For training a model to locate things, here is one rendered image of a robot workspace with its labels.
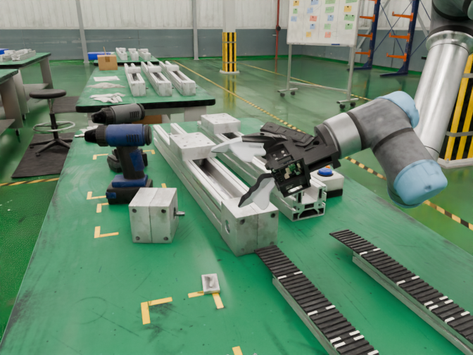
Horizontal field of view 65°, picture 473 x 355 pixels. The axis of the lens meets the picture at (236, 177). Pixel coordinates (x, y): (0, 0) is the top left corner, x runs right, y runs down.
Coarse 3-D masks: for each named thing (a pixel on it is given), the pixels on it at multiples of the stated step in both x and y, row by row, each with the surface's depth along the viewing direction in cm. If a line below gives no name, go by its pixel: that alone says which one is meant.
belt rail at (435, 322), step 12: (360, 264) 77; (372, 276) 74; (384, 276) 70; (396, 288) 68; (408, 300) 66; (420, 312) 64; (432, 324) 62; (444, 324) 59; (444, 336) 60; (456, 336) 58; (468, 348) 57
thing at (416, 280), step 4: (416, 276) 69; (404, 280) 68; (408, 280) 68; (412, 280) 68; (416, 280) 68; (420, 280) 68; (396, 284) 67; (400, 284) 67; (404, 284) 67; (408, 284) 67; (412, 284) 67; (416, 284) 67; (404, 288) 66
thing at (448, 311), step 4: (452, 304) 62; (456, 304) 62; (444, 308) 61; (448, 308) 61; (452, 308) 61; (456, 308) 61; (460, 308) 61; (432, 312) 61; (436, 312) 60; (440, 312) 60; (444, 312) 60; (448, 312) 60; (452, 312) 60; (456, 312) 60; (460, 312) 60; (440, 316) 59; (444, 316) 59; (448, 316) 60
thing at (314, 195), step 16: (224, 160) 136; (240, 160) 121; (256, 160) 113; (256, 176) 111; (272, 192) 105; (304, 192) 99; (320, 192) 96; (288, 208) 96; (304, 208) 95; (320, 208) 99
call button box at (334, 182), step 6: (312, 174) 109; (318, 174) 109; (336, 174) 109; (324, 180) 105; (330, 180) 106; (336, 180) 107; (342, 180) 108; (330, 186) 107; (336, 186) 108; (342, 186) 108; (330, 192) 108; (336, 192) 108; (342, 192) 109
